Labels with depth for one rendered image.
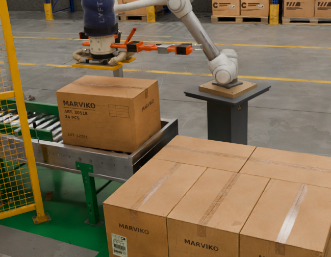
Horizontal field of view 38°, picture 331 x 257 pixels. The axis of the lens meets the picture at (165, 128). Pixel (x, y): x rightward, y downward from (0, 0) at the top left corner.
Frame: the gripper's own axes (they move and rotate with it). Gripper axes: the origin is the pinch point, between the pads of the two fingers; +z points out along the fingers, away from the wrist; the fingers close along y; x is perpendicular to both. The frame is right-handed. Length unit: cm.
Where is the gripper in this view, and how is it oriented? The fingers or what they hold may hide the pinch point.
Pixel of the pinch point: (116, 48)
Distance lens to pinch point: 391.8
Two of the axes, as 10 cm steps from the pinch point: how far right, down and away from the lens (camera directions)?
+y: -9.0, -1.2, 4.3
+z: 0.6, 9.2, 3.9
